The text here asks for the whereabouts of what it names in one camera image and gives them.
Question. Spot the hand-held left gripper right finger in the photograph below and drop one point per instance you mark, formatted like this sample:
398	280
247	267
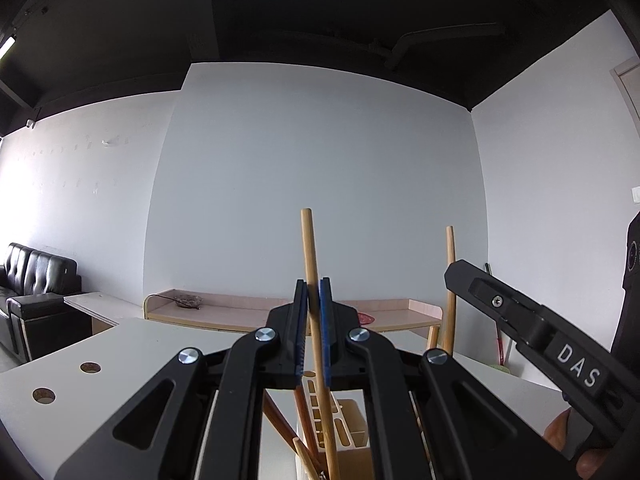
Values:
326	340

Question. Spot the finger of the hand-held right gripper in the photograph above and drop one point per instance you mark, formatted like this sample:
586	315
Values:
500	305

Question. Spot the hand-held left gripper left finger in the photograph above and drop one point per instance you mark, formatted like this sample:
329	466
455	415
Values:
300	340

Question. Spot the dark brown wooden chopstick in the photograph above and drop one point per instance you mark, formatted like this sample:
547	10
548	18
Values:
279	420
304	412

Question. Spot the cream slotted utensil holder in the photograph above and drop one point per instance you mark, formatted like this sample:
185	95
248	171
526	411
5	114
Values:
350	440

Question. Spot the person's right hand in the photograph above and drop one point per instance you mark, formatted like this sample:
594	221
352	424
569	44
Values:
565	430

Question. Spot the broom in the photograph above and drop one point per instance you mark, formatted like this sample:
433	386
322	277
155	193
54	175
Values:
498	347

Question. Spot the small red item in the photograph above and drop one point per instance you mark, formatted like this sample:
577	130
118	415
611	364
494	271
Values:
365	317

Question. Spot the small dish on bench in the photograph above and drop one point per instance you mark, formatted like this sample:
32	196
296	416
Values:
189	302

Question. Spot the low wooden table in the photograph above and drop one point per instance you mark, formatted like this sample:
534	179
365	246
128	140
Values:
100	307

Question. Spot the door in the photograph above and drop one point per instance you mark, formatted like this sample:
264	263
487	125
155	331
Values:
630	95

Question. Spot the black leather sofa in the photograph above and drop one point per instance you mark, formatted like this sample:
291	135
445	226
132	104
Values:
35	310

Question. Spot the black ceiling pipe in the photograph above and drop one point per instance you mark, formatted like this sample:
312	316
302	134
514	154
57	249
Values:
440	35

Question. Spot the ceiling tube light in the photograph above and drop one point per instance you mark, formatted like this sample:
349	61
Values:
6	46

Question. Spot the white wall switch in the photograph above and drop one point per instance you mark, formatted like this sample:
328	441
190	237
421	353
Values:
636	195

